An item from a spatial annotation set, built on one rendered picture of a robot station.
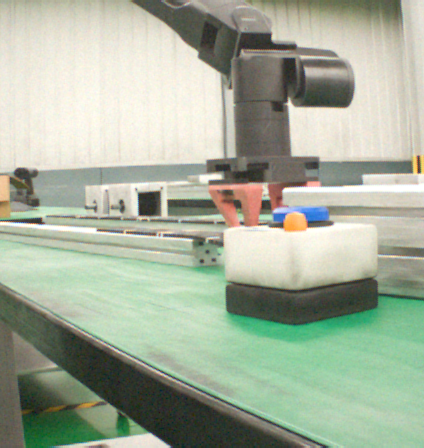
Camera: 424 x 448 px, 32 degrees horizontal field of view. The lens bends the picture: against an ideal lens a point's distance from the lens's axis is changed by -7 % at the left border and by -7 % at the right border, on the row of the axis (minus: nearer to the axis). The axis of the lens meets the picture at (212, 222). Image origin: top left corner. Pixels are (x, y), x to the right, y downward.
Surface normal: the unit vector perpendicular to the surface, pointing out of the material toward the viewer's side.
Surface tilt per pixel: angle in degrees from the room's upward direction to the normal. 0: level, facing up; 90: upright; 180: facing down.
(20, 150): 90
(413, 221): 90
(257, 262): 90
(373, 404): 0
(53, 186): 90
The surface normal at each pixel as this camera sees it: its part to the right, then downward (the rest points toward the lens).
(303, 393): -0.04, -1.00
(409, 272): -0.83, 0.06
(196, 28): -0.70, 0.43
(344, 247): 0.55, 0.02
